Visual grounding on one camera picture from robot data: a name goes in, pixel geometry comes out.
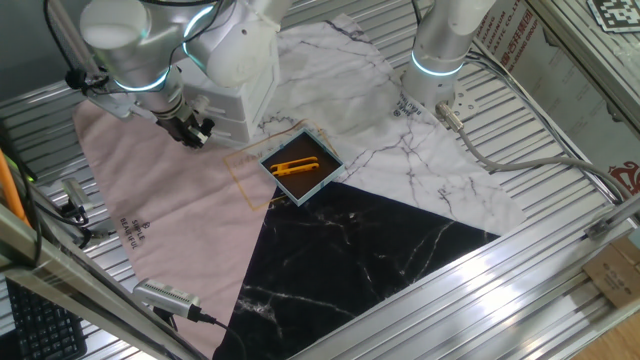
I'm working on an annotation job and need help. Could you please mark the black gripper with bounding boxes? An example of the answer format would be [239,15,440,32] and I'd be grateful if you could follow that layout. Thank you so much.
[155,103,207,150]

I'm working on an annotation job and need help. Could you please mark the white plastic drawer cabinet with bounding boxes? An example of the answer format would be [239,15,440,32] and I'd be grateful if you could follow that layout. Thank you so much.
[174,29,281,145]

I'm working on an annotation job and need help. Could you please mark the marble pink black tablecloth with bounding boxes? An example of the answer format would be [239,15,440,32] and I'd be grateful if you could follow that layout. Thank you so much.
[72,13,527,360]

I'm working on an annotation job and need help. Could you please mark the orange plastic clip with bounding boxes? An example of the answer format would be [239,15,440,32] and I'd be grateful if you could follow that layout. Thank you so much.
[268,156,320,178]

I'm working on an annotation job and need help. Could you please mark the black pole clamp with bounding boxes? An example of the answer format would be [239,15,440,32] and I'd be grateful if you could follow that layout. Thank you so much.
[83,69,110,95]

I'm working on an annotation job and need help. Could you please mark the light blue square tray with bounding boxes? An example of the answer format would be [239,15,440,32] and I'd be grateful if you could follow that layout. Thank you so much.
[258,127,347,208]

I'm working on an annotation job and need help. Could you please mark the grey metal pole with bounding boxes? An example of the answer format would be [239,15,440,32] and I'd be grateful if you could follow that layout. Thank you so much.
[47,0,101,76]

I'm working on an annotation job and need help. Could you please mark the orange pole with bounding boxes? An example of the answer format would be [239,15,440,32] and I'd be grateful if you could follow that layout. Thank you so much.
[0,149,26,224]

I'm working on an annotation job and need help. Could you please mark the black keyboard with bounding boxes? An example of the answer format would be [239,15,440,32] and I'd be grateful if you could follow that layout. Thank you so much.
[4,277,89,360]

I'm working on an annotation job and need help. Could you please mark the printed cardboard panel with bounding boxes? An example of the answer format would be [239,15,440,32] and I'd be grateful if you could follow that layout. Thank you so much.
[469,0,640,196]

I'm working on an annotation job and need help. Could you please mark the black white marker board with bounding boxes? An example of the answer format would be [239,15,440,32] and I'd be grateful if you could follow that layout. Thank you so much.
[587,0,640,34]

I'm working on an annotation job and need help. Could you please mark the brown cardboard box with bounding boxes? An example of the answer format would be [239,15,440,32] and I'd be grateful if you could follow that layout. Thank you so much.
[582,234,640,310]

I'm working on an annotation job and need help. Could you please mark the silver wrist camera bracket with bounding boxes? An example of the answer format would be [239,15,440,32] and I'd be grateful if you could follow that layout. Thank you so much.
[87,89,151,122]

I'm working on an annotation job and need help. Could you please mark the small silver camera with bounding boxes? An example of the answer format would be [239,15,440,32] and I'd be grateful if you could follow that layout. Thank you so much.
[60,177,96,214]

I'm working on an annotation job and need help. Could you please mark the silver cable connector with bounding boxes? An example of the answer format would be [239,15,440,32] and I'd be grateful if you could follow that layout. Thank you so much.
[79,224,119,241]

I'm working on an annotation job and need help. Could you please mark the silver camera with vents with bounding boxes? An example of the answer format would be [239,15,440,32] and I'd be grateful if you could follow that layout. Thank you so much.
[132,278,204,321]

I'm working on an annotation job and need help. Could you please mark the black camera cable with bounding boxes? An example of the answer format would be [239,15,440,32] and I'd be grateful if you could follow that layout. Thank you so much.
[192,307,249,360]

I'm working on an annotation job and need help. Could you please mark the thick grey robot cable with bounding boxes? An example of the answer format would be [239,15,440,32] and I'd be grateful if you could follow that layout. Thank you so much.
[434,101,634,201]

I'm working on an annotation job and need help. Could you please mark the aluminium strut with bracket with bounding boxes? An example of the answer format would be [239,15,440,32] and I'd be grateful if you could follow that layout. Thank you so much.
[583,192,640,240]

